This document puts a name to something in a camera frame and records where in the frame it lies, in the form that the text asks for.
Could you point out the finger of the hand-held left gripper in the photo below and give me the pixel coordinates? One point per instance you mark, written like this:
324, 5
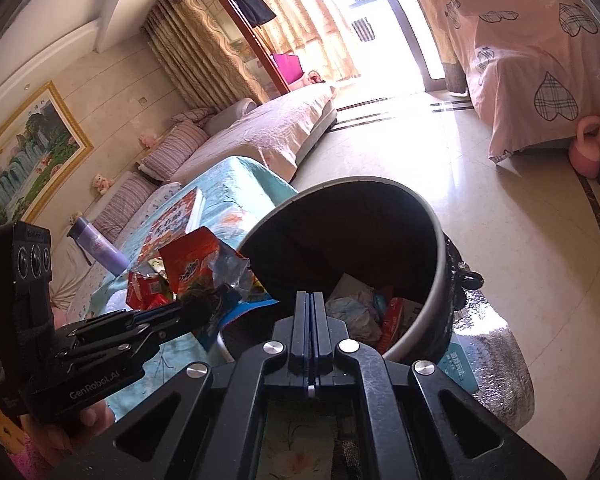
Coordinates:
145, 315
130, 342

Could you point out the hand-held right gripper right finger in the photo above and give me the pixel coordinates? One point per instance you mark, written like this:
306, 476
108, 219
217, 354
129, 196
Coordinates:
319, 320

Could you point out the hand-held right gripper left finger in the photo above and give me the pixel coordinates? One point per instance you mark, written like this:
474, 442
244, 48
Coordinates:
304, 320

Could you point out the white wrapper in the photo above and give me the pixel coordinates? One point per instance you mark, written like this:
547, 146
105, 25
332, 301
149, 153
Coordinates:
352, 310

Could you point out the black trash bin white rim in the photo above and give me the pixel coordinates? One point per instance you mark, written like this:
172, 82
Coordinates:
360, 240

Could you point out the person's left hand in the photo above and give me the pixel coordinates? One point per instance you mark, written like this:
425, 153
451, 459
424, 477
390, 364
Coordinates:
87, 416

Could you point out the red green snack bag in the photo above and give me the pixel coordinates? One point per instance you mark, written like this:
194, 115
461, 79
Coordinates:
145, 290

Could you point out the green gold snack bag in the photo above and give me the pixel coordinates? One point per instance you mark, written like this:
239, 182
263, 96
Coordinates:
156, 266

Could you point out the white pillow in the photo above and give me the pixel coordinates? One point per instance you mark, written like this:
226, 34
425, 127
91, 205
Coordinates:
72, 270

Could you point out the red orange snack bag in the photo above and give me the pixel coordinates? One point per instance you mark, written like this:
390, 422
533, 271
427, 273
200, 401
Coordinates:
190, 260

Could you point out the purple water bottle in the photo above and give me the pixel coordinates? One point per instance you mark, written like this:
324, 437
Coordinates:
100, 250

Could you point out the clear plastic wrapper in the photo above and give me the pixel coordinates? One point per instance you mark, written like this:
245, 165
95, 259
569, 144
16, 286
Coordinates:
232, 270

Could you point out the colourful flat game box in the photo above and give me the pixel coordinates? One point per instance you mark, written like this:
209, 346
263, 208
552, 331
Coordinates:
172, 220

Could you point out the small beige plush toy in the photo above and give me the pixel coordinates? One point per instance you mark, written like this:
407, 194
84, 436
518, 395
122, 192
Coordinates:
75, 218

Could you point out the teddy bear plush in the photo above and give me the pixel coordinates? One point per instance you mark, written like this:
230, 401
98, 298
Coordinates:
102, 184

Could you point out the framed landscape painting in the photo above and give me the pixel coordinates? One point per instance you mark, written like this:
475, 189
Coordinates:
20, 170

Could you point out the teal paper box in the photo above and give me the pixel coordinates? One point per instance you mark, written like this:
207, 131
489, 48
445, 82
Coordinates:
462, 367

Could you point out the small pink plush toy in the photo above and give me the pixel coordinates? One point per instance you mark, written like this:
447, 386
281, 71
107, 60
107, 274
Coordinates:
147, 139

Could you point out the sofa with floral cover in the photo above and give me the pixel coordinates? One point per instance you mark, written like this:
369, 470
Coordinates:
270, 130

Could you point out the small striped pillow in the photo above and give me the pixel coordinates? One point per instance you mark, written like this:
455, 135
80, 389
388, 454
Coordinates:
192, 116

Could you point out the magenta chair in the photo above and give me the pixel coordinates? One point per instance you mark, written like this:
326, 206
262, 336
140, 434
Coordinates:
287, 69

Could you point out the beige patterned curtain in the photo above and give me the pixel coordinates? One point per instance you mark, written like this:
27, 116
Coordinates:
200, 50
430, 20

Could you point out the dark checked cloth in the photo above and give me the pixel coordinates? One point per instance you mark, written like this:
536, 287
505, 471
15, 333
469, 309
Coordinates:
363, 30

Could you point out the sheer balcony curtain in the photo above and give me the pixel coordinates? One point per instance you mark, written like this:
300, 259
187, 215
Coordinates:
300, 15

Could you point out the pink kettlebell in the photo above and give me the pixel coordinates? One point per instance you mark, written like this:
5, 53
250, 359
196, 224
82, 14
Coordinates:
586, 155

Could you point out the hanging dark garment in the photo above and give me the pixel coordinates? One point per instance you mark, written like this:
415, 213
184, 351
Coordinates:
254, 6

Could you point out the pink heart print cover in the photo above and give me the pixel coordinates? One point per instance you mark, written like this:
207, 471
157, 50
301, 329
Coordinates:
520, 50

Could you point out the wooden door frame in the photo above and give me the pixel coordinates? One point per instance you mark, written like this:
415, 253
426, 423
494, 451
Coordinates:
265, 60

